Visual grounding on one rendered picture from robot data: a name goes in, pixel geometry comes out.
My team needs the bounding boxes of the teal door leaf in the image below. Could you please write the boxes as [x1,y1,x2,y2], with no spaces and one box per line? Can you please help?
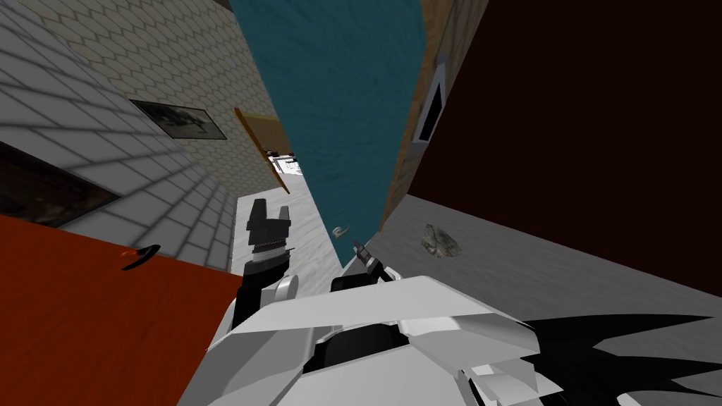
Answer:
[228,0,427,269]

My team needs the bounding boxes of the grey framed wall picture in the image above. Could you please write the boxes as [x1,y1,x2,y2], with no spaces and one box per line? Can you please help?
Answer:
[129,99,228,141]

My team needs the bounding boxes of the black curved door handle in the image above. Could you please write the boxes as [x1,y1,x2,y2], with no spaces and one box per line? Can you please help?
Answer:
[121,244,162,271]

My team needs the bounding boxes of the brown wooden door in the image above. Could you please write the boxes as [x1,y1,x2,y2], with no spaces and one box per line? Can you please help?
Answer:
[233,107,296,195]

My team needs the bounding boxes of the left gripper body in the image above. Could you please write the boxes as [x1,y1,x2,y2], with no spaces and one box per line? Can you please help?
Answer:
[246,216,293,247]

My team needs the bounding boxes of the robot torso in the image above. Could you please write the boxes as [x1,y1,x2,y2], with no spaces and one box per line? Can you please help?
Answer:
[177,273,566,406]

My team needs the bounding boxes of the white framed window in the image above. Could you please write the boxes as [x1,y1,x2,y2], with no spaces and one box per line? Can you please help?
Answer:
[411,63,448,151]

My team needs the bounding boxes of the grey rock-shaped lump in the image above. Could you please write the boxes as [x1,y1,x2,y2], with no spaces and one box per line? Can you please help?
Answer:
[420,223,463,259]

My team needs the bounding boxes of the orange-red door leaf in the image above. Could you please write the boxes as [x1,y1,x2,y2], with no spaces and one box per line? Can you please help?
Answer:
[0,214,245,406]

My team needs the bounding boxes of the dark brown wall picture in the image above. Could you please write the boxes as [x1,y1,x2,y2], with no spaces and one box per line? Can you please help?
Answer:
[0,140,123,229]

